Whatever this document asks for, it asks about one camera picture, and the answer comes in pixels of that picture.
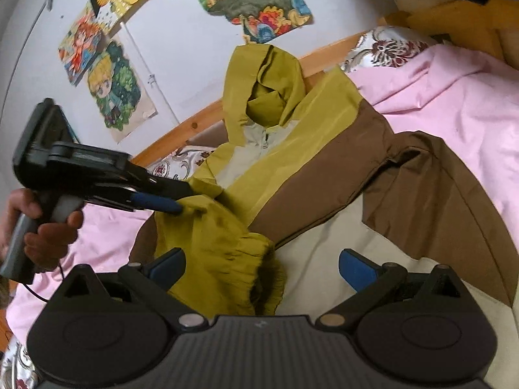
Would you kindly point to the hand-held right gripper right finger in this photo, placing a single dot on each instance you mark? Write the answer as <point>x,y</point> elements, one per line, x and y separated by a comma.
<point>357,270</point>

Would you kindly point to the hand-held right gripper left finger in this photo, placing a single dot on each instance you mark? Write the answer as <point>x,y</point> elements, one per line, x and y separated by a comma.
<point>168,265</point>

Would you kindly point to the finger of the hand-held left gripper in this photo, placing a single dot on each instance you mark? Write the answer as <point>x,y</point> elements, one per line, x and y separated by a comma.
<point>174,187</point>
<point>160,203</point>

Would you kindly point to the olive brown beige hooded jacket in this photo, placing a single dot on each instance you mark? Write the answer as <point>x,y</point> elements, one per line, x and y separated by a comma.
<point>324,162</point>

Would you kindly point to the person's left hand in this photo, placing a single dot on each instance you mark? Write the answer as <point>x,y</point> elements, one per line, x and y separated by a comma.
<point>48,237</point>

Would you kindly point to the pink bed sheet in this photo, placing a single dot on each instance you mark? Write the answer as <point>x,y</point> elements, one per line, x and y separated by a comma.
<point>454,89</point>

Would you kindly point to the wooden bed frame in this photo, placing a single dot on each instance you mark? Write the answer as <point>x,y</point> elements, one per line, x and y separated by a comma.
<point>202,119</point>

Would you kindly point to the blond figure cartoon wall poster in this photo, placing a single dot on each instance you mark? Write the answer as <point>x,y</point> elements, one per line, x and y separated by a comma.
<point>117,89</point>

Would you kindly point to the orange haired cartoon wall poster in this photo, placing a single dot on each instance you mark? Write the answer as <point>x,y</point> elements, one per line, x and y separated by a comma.
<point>83,46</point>

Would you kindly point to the large colourful cartoon wall poster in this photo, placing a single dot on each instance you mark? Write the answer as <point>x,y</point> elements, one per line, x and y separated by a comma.
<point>251,0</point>

